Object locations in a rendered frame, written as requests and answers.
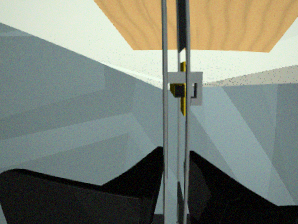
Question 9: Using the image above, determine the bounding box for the wooden board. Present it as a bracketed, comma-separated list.
[94, 0, 298, 53]

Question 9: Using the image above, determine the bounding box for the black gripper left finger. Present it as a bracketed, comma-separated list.
[0, 147, 164, 224]

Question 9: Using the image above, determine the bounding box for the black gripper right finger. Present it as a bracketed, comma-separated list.
[188, 151, 298, 224]

